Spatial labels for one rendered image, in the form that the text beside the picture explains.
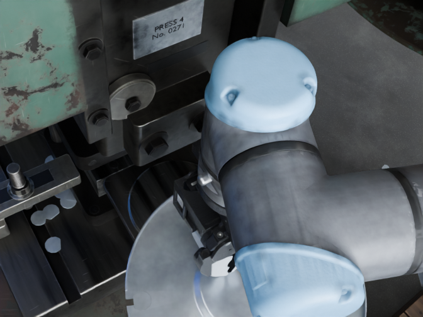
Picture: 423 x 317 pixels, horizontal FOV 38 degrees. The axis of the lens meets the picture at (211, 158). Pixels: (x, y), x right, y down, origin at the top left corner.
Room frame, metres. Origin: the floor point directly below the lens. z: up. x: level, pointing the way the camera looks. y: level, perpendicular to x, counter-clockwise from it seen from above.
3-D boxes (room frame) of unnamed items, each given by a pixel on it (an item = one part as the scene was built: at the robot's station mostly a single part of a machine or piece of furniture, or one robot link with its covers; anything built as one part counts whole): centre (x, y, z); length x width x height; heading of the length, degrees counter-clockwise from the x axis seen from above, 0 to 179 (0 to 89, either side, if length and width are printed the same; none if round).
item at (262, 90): (0.26, -0.03, 1.10); 0.09 x 0.08 x 0.11; 20
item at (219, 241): (0.27, -0.02, 0.94); 0.09 x 0.08 x 0.12; 40
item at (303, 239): (0.18, -0.08, 1.10); 0.11 x 0.11 x 0.08; 20
